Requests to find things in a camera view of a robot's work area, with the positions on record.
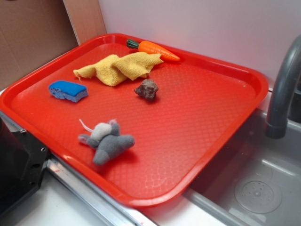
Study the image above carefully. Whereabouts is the orange toy carrot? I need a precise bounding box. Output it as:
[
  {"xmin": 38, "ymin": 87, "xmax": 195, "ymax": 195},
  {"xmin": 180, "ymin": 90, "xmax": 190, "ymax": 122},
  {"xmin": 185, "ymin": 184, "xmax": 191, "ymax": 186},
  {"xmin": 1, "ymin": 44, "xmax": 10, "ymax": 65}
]
[{"xmin": 127, "ymin": 39, "xmax": 181, "ymax": 62}]

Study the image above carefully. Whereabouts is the red plastic tray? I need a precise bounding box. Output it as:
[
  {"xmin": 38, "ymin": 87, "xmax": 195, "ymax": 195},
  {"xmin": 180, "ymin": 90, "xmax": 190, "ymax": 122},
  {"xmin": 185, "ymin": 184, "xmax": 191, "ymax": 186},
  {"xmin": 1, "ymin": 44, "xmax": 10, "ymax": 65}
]
[{"xmin": 0, "ymin": 34, "xmax": 268, "ymax": 207}]

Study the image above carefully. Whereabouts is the wooden board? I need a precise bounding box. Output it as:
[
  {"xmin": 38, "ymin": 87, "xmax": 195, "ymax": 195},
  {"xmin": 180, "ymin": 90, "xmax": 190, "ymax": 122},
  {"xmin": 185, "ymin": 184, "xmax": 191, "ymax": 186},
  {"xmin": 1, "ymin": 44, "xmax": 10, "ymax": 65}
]
[{"xmin": 63, "ymin": 0, "xmax": 107, "ymax": 45}]

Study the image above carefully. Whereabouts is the brown cardboard panel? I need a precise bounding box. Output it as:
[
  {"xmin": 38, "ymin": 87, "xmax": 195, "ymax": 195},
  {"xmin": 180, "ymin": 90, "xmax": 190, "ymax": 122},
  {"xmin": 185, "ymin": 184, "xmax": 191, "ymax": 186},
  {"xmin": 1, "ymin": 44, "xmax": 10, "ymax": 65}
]
[{"xmin": 0, "ymin": 0, "xmax": 78, "ymax": 89}]

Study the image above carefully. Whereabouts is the grey plush mouse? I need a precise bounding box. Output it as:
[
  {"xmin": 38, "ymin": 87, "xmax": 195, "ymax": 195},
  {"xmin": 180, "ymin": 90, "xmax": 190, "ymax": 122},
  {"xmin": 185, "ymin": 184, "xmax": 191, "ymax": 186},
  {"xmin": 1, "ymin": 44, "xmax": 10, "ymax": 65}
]
[{"xmin": 78, "ymin": 119, "xmax": 135, "ymax": 165}]

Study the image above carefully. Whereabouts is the brown rock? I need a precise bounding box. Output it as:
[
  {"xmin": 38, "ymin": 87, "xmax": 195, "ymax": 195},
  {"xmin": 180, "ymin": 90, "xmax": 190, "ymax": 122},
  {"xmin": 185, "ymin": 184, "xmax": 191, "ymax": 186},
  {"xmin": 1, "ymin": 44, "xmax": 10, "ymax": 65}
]
[{"xmin": 135, "ymin": 79, "xmax": 159, "ymax": 102}]

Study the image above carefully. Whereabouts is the yellow cloth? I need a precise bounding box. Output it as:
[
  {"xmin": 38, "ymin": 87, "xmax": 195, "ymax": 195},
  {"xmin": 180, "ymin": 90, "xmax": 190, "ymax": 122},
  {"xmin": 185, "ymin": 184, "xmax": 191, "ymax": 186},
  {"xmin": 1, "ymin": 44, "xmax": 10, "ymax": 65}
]
[{"xmin": 73, "ymin": 52, "xmax": 164, "ymax": 87}]

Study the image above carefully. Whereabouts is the blue sponge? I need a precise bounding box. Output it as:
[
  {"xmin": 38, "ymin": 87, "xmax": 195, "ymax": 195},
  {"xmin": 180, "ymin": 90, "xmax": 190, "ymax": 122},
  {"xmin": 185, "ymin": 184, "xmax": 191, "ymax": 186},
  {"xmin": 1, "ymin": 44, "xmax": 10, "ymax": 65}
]
[{"xmin": 48, "ymin": 81, "xmax": 88, "ymax": 103}]

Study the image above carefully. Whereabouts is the grey toy sink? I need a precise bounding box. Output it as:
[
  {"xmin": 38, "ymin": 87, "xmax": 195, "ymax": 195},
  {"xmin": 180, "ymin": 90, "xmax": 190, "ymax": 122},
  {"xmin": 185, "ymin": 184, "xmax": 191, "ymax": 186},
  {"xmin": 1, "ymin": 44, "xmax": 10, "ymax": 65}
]
[{"xmin": 184, "ymin": 110, "xmax": 301, "ymax": 226}]

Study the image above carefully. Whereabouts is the grey faucet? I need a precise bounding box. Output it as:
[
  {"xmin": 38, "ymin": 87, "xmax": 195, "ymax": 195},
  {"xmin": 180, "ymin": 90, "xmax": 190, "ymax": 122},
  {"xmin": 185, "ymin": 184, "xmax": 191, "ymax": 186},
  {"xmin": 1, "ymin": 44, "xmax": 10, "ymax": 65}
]
[{"xmin": 265, "ymin": 36, "xmax": 301, "ymax": 139}]

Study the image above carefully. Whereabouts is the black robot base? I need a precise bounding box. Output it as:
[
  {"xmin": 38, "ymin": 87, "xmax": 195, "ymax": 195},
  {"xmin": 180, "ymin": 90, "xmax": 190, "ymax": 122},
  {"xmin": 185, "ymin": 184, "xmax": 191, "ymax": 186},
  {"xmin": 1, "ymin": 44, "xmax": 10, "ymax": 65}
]
[{"xmin": 0, "ymin": 120, "xmax": 50, "ymax": 218}]

